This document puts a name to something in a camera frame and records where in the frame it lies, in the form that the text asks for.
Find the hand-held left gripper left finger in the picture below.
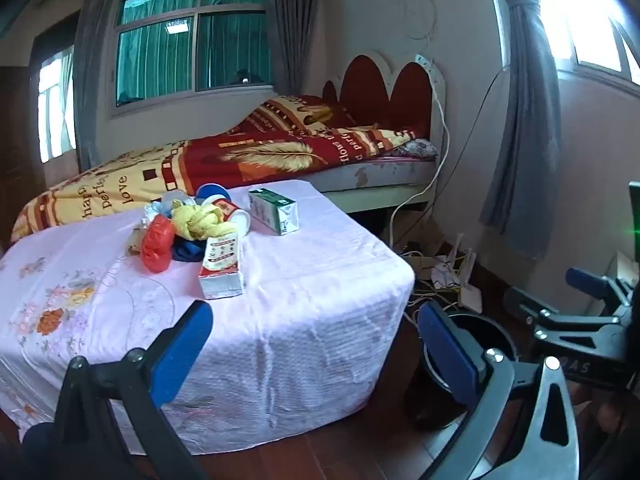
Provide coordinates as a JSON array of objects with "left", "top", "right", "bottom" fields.
[{"left": 50, "top": 301, "right": 214, "bottom": 480}]

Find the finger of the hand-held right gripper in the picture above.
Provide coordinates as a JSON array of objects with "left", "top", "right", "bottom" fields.
[
  {"left": 504, "top": 286, "right": 636, "bottom": 359},
  {"left": 566, "top": 267, "right": 636, "bottom": 319}
]

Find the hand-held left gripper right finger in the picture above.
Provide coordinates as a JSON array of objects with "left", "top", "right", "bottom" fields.
[{"left": 416, "top": 301, "right": 583, "bottom": 480}]

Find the black trash bin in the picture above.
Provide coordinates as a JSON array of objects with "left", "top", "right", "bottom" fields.
[{"left": 405, "top": 305, "right": 521, "bottom": 431}]

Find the red and white carton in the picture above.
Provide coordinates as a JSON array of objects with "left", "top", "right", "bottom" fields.
[{"left": 199, "top": 234, "right": 246, "bottom": 301}]

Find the red plastic bag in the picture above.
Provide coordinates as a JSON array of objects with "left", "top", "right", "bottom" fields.
[{"left": 140, "top": 214, "right": 177, "bottom": 273}]

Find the white cup with red label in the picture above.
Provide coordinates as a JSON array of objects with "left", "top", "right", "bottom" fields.
[{"left": 207, "top": 199, "right": 251, "bottom": 236}]

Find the clear plastic wrap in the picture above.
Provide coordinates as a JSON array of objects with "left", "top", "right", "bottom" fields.
[{"left": 162, "top": 190, "right": 197, "bottom": 210}]

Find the blue paper cup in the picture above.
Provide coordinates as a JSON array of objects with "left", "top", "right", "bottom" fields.
[{"left": 195, "top": 183, "right": 232, "bottom": 208}]

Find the green and white carton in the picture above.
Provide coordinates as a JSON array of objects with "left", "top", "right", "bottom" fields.
[{"left": 247, "top": 187, "right": 300, "bottom": 236}]

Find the white router with antennas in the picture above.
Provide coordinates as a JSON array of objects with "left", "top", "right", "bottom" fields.
[{"left": 451, "top": 232, "right": 484, "bottom": 314}]

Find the white modem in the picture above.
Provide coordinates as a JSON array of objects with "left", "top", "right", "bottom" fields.
[{"left": 431, "top": 255, "right": 459, "bottom": 287}]

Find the grey curtain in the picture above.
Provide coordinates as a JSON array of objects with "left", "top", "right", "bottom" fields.
[
  {"left": 75, "top": 0, "right": 126, "bottom": 171},
  {"left": 477, "top": 0, "right": 563, "bottom": 261},
  {"left": 264, "top": 0, "right": 323, "bottom": 98}
]

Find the bed with red blanket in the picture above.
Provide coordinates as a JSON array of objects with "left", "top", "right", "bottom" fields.
[{"left": 12, "top": 95, "right": 418, "bottom": 241}]

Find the floral pillow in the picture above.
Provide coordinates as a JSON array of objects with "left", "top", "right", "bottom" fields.
[{"left": 400, "top": 140, "right": 439, "bottom": 157}]

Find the arched bright window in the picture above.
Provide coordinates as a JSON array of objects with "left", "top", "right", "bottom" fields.
[{"left": 535, "top": 0, "right": 640, "bottom": 81}]

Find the dark wooden wardrobe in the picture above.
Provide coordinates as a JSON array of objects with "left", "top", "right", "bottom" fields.
[{"left": 0, "top": 65, "right": 47, "bottom": 253}]

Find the white and red bed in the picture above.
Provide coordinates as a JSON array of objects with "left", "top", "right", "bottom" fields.
[{"left": 300, "top": 50, "right": 448, "bottom": 216}]

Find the narrow bright window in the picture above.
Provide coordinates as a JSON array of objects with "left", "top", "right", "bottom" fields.
[{"left": 37, "top": 45, "right": 78, "bottom": 163}]

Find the window with green curtain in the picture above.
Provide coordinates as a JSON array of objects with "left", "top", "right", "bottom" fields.
[{"left": 107, "top": 0, "right": 278, "bottom": 111}]

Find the yellow cable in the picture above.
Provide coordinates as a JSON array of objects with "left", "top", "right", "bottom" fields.
[{"left": 414, "top": 255, "right": 462, "bottom": 307}]

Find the white power cable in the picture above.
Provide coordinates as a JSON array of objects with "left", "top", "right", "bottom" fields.
[{"left": 389, "top": 54, "right": 451, "bottom": 248}]

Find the thin black cable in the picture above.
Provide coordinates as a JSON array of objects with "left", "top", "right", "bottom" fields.
[{"left": 440, "top": 67, "right": 507, "bottom": 201}]

